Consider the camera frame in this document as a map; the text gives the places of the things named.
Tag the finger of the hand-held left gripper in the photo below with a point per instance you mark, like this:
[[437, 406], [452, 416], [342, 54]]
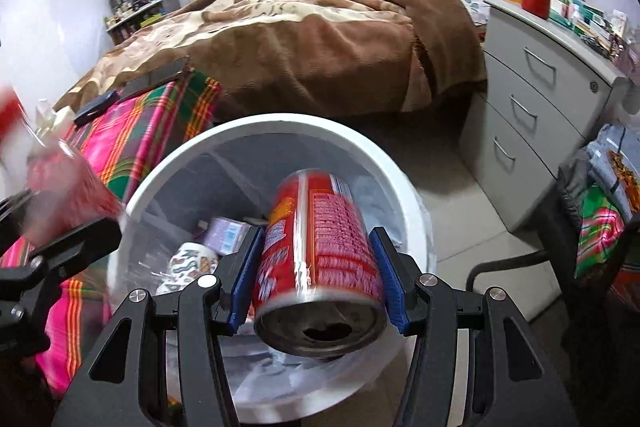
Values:
[[15, 207], [80, 242]]

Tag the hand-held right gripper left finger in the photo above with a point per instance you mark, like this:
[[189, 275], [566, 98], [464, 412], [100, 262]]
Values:
[[245, 277]]

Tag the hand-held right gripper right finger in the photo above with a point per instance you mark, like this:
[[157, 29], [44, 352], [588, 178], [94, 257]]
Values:
[[389, 282]]

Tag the purple milk carton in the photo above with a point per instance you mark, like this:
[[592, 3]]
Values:
[[225, 234]]

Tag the crushed patterned paper cup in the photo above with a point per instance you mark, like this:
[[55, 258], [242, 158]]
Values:
[[192, 264]]

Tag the clear plastic bottle red cap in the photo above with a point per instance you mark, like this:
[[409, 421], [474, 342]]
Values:
[[60, 177]]

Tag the red drink can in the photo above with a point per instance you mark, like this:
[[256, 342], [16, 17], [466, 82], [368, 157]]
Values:
[[320, 257]]

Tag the white trash bin with bag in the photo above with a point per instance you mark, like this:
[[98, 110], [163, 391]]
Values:
[[400, 207]]

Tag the green white tissue pack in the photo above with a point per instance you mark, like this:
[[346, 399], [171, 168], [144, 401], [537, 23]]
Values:
[[57, 122]]

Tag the black chair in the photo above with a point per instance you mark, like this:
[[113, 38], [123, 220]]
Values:
[[500, 267]]

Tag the dark blue glasses case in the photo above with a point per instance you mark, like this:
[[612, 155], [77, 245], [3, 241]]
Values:
[[95, 107]]

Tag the pink plaid cloth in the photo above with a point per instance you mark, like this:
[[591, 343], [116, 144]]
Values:
[[150, 132]]

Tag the black smartphone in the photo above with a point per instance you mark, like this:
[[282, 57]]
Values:
[[155, 77]]

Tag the folded plaid cloth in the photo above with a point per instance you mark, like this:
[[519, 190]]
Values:
[[597, 227]]

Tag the grey drawer nightstand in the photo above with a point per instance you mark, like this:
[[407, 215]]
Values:
[[540, 117]]

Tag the side table with bottles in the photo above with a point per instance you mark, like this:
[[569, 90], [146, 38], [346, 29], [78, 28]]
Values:
[[140, 14]]

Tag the brown patterned blanket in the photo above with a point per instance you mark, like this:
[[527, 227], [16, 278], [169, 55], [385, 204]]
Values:
[[310, 47]]

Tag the folded grey clothes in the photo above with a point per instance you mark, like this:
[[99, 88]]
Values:
[[607, 157]]

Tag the row of small boxes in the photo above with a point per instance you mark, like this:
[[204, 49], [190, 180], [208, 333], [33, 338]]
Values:
[[590, 22]]

